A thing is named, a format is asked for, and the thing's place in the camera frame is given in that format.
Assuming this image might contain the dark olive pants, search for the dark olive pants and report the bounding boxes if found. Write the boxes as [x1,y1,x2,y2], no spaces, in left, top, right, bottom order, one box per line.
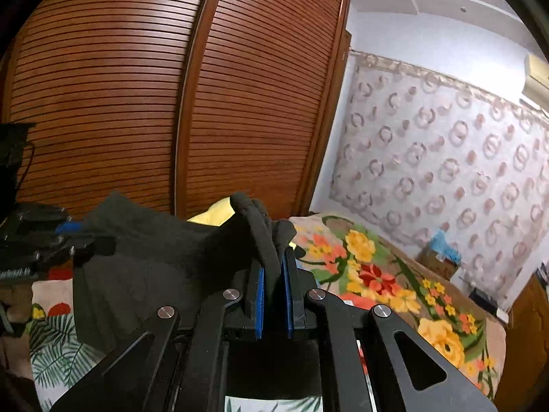
[73,193,296,353]

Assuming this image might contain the floral blanket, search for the floral blanket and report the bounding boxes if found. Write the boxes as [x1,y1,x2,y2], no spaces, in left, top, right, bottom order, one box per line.
[33,213,505,399]

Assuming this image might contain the palm leaf print sheet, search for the palm leaf print sheet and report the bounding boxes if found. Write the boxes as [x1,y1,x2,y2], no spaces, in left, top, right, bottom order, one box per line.
[27,308,323,411]

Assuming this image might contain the blue topped cardboard box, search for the blue topped cardboard box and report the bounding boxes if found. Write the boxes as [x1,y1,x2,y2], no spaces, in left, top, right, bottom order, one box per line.
[419,230,462,280]

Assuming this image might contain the circle pattern curtain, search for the circle pattern curtain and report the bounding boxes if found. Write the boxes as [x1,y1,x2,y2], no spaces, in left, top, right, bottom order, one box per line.
[330,52,548,309]

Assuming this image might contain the wooden louvred wardrobe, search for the wooden louvred wardrobe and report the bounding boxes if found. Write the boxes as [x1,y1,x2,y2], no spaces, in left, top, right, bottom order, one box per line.
[1,0,351,219]

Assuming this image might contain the wooden sideboard cabinet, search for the wooden sideboard cabinet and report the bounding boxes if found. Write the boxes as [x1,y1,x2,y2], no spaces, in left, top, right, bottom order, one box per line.
[494,275,548,411]

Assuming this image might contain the white air conditioner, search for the white air conditioner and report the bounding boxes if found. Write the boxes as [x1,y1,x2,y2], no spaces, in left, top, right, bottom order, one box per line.
[522,54,549,112]

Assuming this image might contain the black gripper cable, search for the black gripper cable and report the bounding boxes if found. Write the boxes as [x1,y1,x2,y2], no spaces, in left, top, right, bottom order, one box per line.
[16,139,36,194]

